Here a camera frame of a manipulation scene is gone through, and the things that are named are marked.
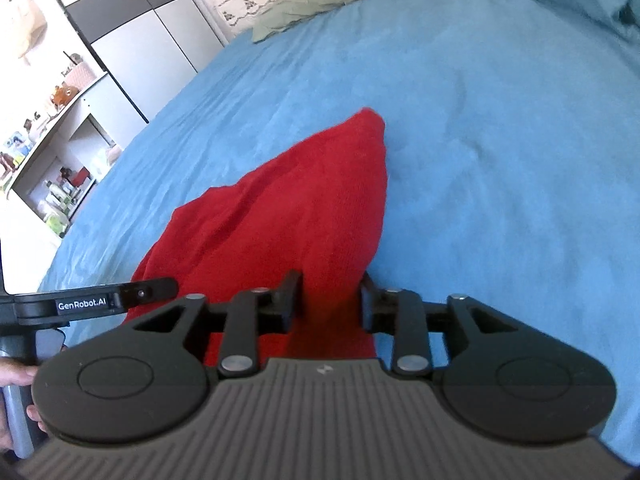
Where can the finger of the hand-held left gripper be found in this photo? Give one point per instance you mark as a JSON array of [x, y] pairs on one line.
[[150, 292]]

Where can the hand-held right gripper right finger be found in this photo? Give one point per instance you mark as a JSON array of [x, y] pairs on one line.
[[372, 310]]

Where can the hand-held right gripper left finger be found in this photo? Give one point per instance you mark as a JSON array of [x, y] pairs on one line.
[[290, 305]]

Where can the red knit sweater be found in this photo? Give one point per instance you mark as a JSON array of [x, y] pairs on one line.
[[300, 200]]

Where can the person's left hand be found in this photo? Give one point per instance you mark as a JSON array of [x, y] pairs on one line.
[[17, 372]]

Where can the red box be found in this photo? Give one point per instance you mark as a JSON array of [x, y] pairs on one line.
[[80, 176]]

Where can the bed with blue sheet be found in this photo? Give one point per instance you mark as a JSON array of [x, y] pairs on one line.
[[500, 185]]

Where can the white shelf unit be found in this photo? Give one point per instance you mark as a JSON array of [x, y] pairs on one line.
[[85, 110]]

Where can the brown plush toy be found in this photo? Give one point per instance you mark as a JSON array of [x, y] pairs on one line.
[[65, 97]]

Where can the pink storage basket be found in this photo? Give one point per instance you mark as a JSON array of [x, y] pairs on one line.
[[81, 76]]

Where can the white and grey wardrobe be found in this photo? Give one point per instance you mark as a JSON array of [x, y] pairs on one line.
[[145, 35]]

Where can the cream tote bag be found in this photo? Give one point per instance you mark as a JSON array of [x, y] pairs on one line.
[[27, 25]]

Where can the green pillow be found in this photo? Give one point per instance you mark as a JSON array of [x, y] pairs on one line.
[[320, 7]]

